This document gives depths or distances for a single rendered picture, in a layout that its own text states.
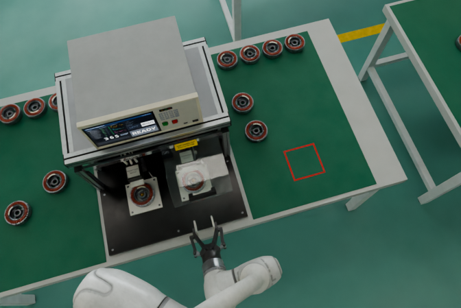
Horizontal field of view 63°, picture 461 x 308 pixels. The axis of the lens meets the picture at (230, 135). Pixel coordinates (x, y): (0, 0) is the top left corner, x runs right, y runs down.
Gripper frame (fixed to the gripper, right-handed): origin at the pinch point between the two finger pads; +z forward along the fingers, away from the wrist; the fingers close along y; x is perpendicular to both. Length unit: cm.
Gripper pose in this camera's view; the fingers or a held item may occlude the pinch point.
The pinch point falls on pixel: (204, 224)
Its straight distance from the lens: 169.3
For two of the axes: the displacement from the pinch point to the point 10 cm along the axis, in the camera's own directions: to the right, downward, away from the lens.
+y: 9.6, -2.6, 0.9
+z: -2.2, -5.6, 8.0
